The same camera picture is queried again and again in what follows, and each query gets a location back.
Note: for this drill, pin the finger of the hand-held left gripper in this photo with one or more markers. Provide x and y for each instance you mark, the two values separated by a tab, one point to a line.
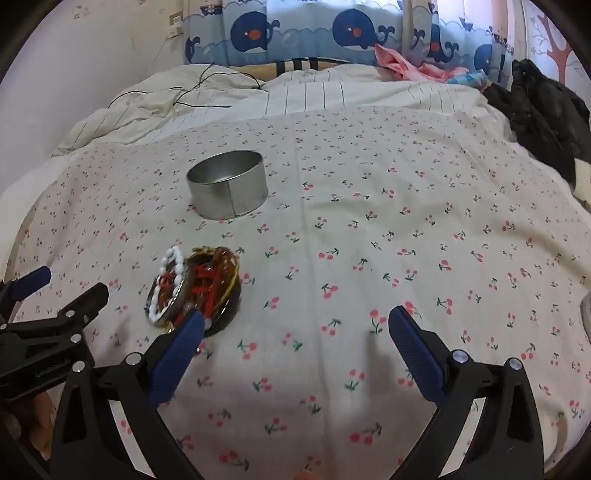
83	302
32	279

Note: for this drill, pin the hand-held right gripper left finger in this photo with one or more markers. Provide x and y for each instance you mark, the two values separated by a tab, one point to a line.
178	360

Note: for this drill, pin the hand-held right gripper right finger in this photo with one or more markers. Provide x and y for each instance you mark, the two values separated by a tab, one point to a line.
415	355

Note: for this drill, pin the round metal tin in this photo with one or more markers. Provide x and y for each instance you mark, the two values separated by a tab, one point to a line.
231	198

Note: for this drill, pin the person's left hand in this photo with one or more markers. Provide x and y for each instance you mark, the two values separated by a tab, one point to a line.
39	415

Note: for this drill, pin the cherry print bed sheet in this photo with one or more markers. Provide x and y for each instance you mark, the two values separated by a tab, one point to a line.
369	230

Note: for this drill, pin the black jacket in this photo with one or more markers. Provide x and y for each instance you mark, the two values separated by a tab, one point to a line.
540	110

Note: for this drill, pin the striped white quilt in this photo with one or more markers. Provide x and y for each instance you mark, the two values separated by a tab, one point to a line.
323	92

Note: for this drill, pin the light blue cloth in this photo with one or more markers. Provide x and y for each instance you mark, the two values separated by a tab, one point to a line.
466	79

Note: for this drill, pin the pink cloth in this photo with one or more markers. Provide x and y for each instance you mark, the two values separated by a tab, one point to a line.
401	64

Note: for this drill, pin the striped pillow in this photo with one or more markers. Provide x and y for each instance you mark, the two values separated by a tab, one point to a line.
295	63

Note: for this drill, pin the whale print curtain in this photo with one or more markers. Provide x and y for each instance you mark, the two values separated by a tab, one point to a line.
351	27

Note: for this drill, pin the wall socket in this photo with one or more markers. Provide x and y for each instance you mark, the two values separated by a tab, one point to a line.
176	21

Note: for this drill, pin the pink tree wall sticker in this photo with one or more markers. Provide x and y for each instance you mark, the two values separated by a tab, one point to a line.
561	55

